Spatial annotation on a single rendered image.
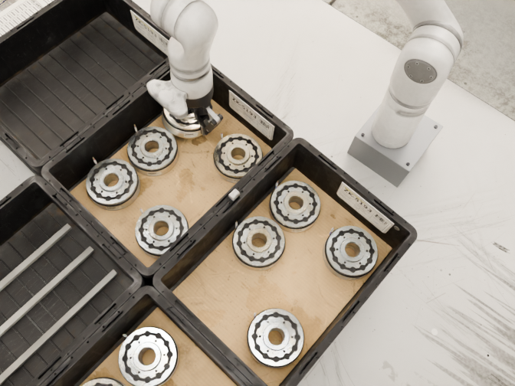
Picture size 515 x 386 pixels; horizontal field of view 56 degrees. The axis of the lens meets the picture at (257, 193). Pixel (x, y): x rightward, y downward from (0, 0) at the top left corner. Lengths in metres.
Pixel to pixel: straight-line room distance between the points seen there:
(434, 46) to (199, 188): 0.52
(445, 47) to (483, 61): 1.60
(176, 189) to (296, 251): 0.28
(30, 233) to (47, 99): 0.31
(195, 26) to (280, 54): 0.65
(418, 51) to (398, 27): 1.59
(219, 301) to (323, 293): 0.20
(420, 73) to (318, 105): 0.42
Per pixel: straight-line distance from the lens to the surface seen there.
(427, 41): 0.91
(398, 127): 1.09
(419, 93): 0.98
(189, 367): 0.94
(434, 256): 1.20
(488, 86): 2.44
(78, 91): 1.19
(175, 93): 0.89
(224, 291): 0.96
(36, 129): 1.16
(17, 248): 1.07
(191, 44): 0.76
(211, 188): 1.02
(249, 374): 0.84
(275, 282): 0.97
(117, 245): 0.90
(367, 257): 0.98
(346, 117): 1.29
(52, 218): 1.06
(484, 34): 2.62
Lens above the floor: 1.77
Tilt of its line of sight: 67 degrees down
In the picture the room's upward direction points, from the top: 7 degrees clockwise
